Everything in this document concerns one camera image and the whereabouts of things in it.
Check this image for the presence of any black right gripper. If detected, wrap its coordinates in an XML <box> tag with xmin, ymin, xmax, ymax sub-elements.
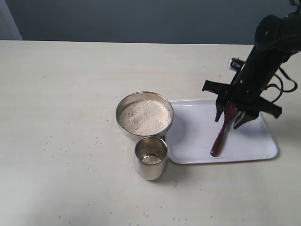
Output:
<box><xmin>202</xmin><ymin>54</ymin><xmax>282</xmax><ymax>129</ymax></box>

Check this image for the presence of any dark brown wooden spoon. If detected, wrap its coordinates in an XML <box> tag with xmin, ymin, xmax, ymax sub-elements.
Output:
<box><xmin>210</xmin><ymin>102</ymin><xmax>238</xmax><ymax>157</ymax></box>

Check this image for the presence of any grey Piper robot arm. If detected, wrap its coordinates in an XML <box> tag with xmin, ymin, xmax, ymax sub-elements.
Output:
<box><xmin>202</xmin><ymin>0</ymin><xmax>301</xmax><ymax>129</ymax></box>

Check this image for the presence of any steel cup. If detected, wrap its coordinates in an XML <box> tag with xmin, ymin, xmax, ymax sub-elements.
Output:
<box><xmin>134</xmin><ymin>136</ymin><xmax>169</xmax><ymax>181</ymax></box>

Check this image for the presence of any steel bowl of rice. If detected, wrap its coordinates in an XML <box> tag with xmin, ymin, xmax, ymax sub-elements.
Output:
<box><xmin>115</xmin><ymin>91</ymin><xmax>174</xmax><ymax>140</ymax></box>

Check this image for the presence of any white rectangular plastic tray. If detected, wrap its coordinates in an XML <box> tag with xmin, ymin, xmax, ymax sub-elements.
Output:
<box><xmin>165</xmin><ymin>99</ymin><xmax>278</xmax><ymax>164</ymax></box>

